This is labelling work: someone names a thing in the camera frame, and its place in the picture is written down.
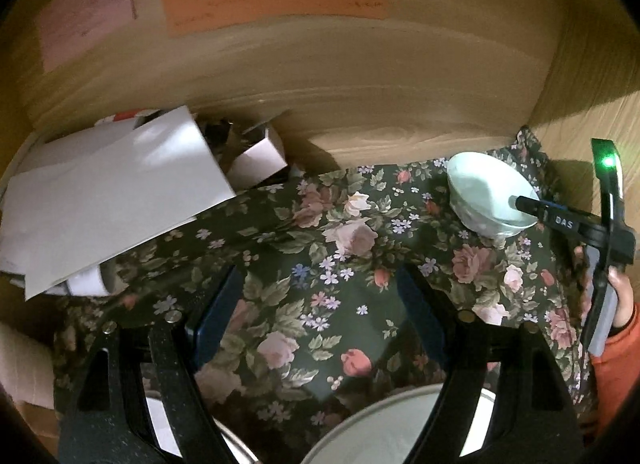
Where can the white bowl with black dots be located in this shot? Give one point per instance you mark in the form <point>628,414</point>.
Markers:
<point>157,421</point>

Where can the dark floral tablecloth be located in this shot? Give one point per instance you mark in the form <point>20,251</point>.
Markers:
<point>350,264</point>

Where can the large white plate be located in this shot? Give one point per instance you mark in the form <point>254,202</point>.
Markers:
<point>370,434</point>

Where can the small pale cardboard box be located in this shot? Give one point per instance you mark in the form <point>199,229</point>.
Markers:
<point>260,158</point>

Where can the person's right hand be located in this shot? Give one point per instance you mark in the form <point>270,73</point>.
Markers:
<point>622,299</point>

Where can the pink paper note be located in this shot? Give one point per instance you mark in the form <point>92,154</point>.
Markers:
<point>95,13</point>

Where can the mint green bowl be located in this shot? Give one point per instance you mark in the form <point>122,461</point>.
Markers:
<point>480,189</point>

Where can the person's right forearm orange sleeve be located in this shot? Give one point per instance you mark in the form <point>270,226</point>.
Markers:
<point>615,374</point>

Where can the white paper roll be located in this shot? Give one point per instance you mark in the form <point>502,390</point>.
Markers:
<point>90,281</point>

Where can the pile of white papers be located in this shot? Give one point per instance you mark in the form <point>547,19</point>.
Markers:
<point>110,194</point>

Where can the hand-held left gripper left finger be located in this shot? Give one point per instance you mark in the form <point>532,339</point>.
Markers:
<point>215,319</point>

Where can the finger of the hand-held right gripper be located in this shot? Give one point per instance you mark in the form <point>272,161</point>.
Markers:
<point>560,221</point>

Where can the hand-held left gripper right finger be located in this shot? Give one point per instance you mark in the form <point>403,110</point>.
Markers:
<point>420,314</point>

